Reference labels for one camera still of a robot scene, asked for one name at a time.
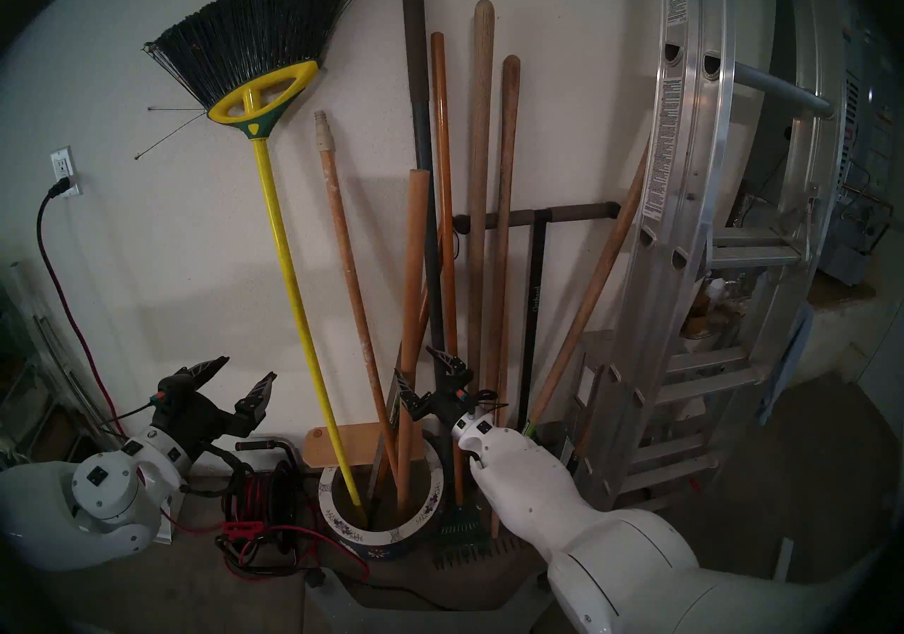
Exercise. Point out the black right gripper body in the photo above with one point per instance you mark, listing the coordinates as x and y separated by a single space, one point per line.
448 401

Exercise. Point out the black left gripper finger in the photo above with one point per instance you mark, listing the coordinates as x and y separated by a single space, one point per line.
258 399
194 373

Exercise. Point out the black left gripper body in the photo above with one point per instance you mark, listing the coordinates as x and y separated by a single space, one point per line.
191 414

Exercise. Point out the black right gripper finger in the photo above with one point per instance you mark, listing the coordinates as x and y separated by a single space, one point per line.
450 363
406 389

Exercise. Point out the plain flat-topped wooden stick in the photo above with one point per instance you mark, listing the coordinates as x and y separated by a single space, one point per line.
415 272

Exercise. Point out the paint-stained wooden pole white tip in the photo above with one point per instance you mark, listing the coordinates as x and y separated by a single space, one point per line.
349 251

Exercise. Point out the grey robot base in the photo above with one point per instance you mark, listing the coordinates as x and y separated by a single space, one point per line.
395 622

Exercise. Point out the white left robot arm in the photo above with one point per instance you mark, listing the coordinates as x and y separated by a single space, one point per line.
70 512

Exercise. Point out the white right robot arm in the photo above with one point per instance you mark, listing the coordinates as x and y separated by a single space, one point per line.
600 541

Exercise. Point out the floral white ceramic pot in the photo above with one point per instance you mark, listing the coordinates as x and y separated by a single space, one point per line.
381 537

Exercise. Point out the light wooden board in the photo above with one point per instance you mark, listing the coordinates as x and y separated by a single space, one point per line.
364 445

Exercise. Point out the white box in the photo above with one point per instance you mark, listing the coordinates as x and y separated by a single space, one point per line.
168 527

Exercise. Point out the cluttered storage shelf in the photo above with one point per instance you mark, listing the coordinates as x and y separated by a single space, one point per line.
42 414

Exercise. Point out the grey pole with black grip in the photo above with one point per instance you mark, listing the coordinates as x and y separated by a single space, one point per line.
424 145

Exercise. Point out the aluminium step ladder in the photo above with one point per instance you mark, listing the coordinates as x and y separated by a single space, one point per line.
706 368

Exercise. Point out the white plastic bottle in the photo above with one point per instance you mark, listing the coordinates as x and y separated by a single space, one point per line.
717 290

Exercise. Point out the aluminium extension ladder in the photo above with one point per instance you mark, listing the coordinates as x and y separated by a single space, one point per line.
685 145

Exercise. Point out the white strip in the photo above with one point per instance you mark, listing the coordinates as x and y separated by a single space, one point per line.
782 558

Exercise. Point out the white wall outlet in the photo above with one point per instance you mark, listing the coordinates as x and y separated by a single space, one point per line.
63 161

